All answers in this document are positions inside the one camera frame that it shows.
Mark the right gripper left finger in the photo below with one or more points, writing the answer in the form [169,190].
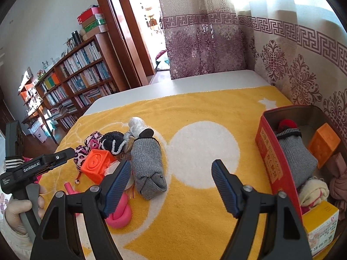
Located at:
[58,235]

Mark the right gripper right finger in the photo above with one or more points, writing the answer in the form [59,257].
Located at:
[284,235]

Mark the orange toy cube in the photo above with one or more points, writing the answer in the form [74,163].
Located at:
[95,164]

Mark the leopard print sock ball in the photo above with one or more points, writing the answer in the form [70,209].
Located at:
[81,151]

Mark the black white trim sock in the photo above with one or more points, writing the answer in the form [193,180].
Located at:
[113,142]

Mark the white plastic bag bundle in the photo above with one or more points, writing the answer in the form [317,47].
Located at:
[136,126]

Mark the left gloved hand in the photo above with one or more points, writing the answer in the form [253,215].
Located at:
[16,207]

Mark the yellow carton box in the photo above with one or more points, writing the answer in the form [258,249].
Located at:
[320,225]

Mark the cream sock ball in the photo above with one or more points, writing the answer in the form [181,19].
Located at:
[313,192]

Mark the grey sock in box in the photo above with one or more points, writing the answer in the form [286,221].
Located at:
[301,162]

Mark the mauve cloth bundle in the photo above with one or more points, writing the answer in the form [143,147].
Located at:
[337,185]

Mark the small orange side shelf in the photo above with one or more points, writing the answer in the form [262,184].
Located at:
[34,104]

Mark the yellow white towel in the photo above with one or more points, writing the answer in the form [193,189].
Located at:
[189,220]

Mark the orange cube in box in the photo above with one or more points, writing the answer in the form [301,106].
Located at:
[323,144]

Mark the beige grey sock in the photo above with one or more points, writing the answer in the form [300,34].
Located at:
[126,150]

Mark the red tin box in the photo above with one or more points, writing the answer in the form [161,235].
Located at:
[308,120]

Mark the wooden bookshelf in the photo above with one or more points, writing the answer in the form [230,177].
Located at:
[87,73]

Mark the stacked gift boxes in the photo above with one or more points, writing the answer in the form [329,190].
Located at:
[92,22]

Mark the patterned lace curtain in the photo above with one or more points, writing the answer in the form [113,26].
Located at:
[298,46]

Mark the brown wooden door frame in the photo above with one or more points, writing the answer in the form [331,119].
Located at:
[123,18]

